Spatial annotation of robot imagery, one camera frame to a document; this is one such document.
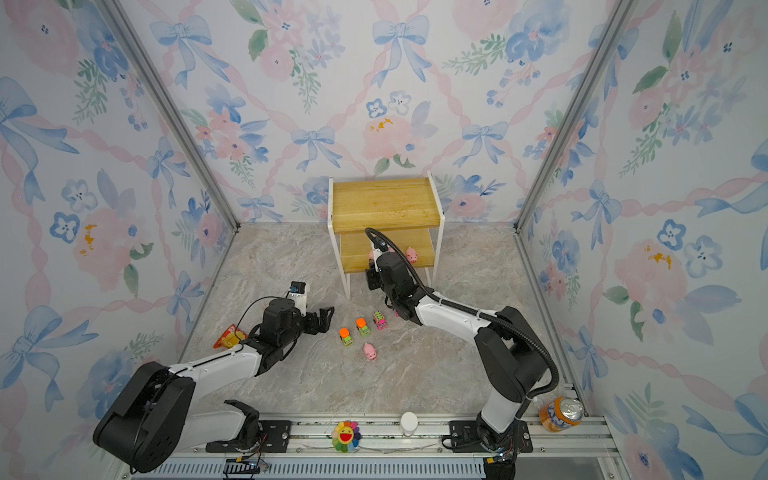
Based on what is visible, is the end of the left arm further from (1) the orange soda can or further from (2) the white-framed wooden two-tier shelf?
(1) the orange soda can

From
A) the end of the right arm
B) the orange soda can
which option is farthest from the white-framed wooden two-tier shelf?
the orange soda can

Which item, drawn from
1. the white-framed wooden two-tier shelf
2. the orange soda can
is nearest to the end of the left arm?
the white-framed wooden two-tier shelf
